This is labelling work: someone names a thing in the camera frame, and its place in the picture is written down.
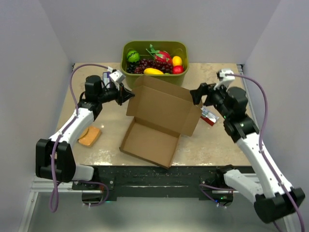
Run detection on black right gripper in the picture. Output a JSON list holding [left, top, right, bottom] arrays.
[[190, 80, 230, 119]]

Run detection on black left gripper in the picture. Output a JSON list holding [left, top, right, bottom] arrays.
[[98, 82, 135, 106]]

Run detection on brown cardboard box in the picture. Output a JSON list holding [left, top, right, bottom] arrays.
[[119, 75, 202, 169]]

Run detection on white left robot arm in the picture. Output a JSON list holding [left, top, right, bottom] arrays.
[[35, 71, 134, 189]]

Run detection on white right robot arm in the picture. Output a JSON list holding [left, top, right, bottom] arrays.
[[190, 83, 305, 224]]

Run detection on purple toothpaste box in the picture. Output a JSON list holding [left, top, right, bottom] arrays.
[[102, 71, 114, 88]]

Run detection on red white snack packet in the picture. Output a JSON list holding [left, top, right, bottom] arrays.
[[200, 106, 219, 126]]

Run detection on dark blue toy grapes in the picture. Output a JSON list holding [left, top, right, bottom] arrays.
[[126, 63, 137, 73]]

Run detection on red toy apple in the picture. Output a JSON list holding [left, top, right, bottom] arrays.
[[172, 65, 184, 74]]

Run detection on yellow toy mango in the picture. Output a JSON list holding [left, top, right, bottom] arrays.
[[143, 68, 164, 75]]

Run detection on yellow toy lemon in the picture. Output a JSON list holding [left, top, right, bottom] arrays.
[[172, 56, 183, 67]]

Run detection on green toy watermelon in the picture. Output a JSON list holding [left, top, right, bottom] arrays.
[[126, 50, 140, 63]]

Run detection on purple toy grape bunch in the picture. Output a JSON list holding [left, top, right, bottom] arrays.
[[133, 59, 173, 74]]

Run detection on olive green plastic bin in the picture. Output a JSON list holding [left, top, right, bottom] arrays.
[[121, 41, 189, 88]]

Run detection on pink toy dragon fruit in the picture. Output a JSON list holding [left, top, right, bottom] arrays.
[[146, 44, 172, 64]]

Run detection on orange flat sponge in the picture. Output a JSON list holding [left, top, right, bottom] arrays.
[[78, 126, 101, 147]]

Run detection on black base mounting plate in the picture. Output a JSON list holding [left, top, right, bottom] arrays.
[[72, 166, 234, 205]]

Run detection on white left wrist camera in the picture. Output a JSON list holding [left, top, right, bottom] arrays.
[[110, 70, 126, 89]]

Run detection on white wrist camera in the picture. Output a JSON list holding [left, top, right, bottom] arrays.
[[213, 69, 235, 90], [110, 70, 126, 89]]

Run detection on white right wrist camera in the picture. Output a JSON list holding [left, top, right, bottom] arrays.
[[213, 69, 235, 90]]

